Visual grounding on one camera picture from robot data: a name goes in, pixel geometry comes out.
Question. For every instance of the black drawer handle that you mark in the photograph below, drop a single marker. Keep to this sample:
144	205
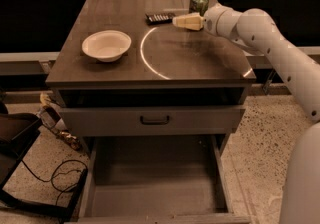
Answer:
162	121

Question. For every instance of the crumpled snack bag on floor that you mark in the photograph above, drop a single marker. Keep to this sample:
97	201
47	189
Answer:
52	120

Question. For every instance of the grey middle drawer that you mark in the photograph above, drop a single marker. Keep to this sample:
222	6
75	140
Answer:
125	121

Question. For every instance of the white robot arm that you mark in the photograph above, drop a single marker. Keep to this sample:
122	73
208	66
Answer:
255	29

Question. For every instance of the white bowl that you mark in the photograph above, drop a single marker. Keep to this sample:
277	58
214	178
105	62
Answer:
106	46

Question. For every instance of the open bottom drawer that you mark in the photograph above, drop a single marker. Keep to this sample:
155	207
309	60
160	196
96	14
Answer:
156	180

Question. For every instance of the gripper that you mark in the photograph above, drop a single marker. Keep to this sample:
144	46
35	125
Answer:
212	20

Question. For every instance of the green soda can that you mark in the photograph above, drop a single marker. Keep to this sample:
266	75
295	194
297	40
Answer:
198	6

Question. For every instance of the grey drawer cabinet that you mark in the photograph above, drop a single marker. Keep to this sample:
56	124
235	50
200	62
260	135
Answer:
165	66

